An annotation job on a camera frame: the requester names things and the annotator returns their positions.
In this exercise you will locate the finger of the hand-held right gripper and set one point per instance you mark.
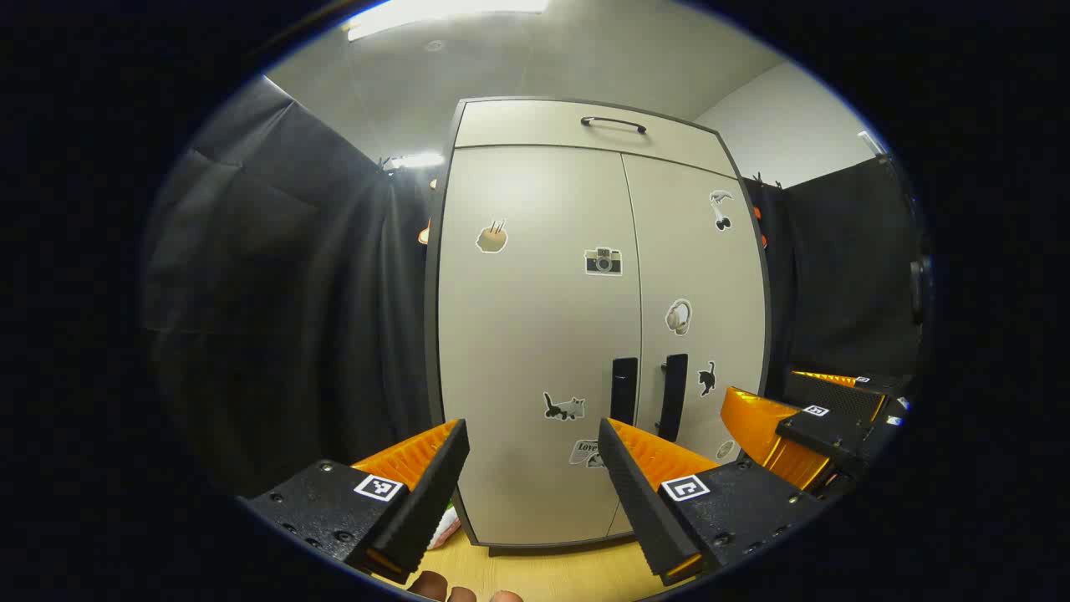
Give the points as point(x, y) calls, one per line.
point(836, 393)
point(823, 435)

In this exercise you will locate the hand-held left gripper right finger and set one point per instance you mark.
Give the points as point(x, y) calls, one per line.
point(639, 510)

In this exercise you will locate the grey double-door shoe cabinet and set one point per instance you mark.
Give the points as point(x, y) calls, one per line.
point(431, 334)

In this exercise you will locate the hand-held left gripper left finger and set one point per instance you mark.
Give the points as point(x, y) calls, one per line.
point(430, 502)

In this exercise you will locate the long ceiling light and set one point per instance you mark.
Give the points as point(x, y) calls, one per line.
point(435, 12)

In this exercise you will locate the small ceiling light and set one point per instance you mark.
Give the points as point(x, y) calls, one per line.
point(414, 160)

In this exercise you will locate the grey cabinet door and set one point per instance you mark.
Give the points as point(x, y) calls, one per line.
point(694, 267)
point(527, 351)

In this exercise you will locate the watermelon pattern item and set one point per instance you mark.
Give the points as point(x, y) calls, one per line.
point(443, 528)

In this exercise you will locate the black backdrop cloth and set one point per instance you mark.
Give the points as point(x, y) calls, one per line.
point(276, 318)
point(844, 276)

